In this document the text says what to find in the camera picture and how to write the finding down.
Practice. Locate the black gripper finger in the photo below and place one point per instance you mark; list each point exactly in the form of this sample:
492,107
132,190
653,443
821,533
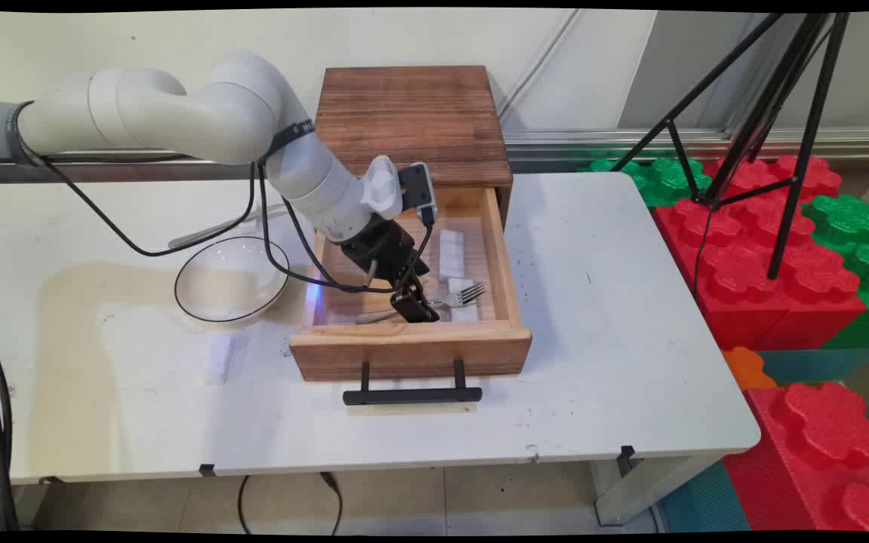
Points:
427,305
408,309

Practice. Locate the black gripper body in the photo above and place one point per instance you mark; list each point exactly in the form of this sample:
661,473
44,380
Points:
385,253

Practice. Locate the silver metal fork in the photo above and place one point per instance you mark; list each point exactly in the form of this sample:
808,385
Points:
468,294

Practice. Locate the silver table knife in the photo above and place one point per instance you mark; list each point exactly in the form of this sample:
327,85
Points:
201,235

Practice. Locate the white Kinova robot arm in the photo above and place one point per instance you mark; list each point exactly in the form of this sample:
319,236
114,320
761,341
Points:
178,113

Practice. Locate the light wooden drawer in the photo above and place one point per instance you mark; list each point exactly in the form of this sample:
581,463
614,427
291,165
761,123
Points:
412,354

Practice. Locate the dark wooden drawer cabinet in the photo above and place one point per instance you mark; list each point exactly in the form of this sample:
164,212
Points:
412,121

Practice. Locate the white bowl with black rim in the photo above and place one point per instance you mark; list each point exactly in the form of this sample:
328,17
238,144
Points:
231,286

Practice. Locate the small green foam block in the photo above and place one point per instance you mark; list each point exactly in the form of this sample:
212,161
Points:
661,181

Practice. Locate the white table leg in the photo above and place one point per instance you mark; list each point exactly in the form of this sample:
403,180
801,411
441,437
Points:
646,483

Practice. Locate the orange foam piece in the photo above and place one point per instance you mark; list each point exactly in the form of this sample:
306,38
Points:
747,369

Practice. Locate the teal foam floor mat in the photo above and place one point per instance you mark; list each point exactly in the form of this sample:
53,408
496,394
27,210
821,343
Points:
702,501

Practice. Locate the teal foam block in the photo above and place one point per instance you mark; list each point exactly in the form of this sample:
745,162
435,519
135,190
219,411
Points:
819,366

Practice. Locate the black tripod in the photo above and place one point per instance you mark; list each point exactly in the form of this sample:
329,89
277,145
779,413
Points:
770,98

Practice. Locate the large red foam block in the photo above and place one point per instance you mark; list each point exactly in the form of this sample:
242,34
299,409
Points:
819,452

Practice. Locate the large green foam block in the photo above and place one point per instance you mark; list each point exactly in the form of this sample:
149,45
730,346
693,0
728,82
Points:
857,226

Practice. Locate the white ribbed camera mount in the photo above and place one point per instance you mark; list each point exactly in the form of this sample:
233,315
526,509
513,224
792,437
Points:
382,188

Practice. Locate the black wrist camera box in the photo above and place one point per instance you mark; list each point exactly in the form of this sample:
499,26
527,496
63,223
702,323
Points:
416,188

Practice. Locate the aluminium wall rail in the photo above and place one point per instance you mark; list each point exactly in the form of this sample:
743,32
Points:
706,143

